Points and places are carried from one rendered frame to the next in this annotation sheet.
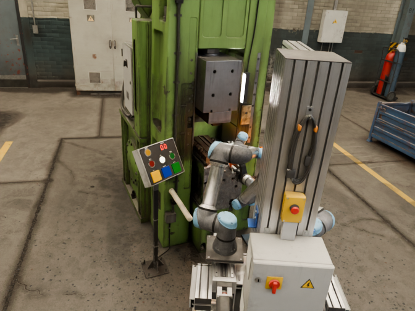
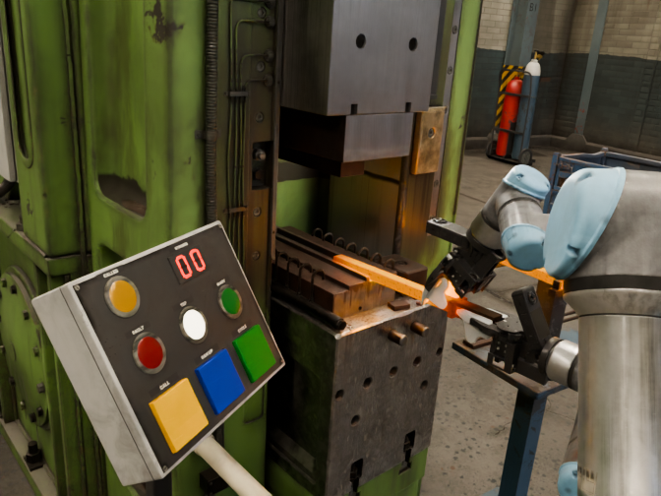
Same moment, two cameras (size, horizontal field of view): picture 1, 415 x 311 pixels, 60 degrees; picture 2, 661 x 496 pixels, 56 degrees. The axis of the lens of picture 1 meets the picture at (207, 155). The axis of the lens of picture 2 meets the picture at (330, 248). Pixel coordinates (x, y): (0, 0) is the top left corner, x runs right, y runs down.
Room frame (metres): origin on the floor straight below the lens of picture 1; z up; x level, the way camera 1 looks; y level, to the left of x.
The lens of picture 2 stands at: (1.48, 0.38, 1.51)
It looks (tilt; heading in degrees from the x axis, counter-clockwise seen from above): 19 degrees down; 343
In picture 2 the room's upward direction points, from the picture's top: 4 degrees clockwise
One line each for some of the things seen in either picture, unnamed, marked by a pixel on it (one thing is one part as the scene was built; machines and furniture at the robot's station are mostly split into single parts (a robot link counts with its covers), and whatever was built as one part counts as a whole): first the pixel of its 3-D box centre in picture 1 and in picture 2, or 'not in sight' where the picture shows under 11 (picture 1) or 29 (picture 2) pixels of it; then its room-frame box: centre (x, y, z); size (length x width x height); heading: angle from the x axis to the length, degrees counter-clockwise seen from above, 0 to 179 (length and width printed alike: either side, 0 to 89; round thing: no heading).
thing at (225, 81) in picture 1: (215, 80); (336, 11); (2.91, -0.03, 1.56); 0.42 x 0.39 x 0.40; 25
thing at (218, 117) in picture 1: (209, 109); (316, 122); (2.90, 0.01, 1.32); 0.42 x 0.20 x 0.10; 25
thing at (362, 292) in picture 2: (206, 148); (308, 266); (2.90, 0.01, 0.96); 0.42 x 0.20 x 0.09; 25
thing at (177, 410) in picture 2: (155, 176); (177, 414); (2.23, 0.36, 1.01); 0.07 x 0.05 x 0.07; 140
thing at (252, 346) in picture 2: (176, 167); (253, 353); (2.39, 0.23, 1.01); 0.07 x 0.05 x 0.07; 140
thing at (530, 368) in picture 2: (242, 176); (524, 348); (2.36, -0.27, 0.99); 0.12 x 0.08 x 0.09; 26
